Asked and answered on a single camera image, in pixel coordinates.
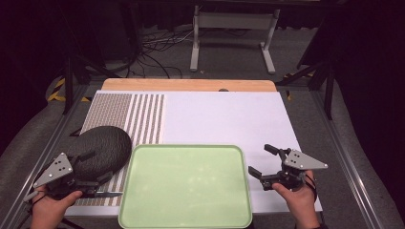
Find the person's right hand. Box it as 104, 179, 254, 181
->
271, 169, 320, 229

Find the white board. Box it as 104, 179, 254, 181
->
64, 90, 324, 218

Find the aluminium rail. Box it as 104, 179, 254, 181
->
309, 90, 384, 229
0, 83, 97, 229

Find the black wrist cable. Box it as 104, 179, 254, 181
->
305, 173, 319, 202

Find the black tripod stand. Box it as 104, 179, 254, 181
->
276, 58, 339, 121
61, 52, 122, 116

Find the black knife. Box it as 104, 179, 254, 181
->
94, 190, 124, 198

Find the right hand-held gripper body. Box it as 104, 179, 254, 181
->
259, 148, 330, 193

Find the person's left hand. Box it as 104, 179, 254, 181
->
29, 185, 84, 229

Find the light green plastic tray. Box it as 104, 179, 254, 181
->
117, 143, 254, 229

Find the white metal stand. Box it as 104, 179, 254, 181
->
189, 5, 282, 75

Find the wooden table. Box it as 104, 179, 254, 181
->
100, 77, 278, 94

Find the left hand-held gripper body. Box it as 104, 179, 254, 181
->
23, 152, 100, 201

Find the bundle of black floor cables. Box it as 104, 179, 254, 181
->
126, 28, 196, 79

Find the brown striped placemat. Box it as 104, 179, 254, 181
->
74, 93, 166, 207

